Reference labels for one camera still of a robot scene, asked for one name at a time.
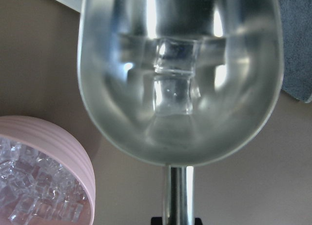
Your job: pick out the silver metal ice scoop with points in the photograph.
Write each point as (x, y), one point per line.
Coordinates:
(238, 77)

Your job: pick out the clear ice cube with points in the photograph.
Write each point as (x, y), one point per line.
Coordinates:
(174, 66)

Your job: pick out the pile of clear ice cubes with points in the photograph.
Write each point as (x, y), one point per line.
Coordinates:
(34, 187)

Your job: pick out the pink plastic bowl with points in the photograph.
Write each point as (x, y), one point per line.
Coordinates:
(59, 144)

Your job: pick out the grey folded cloth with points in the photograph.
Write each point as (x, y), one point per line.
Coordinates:
(296, 17)

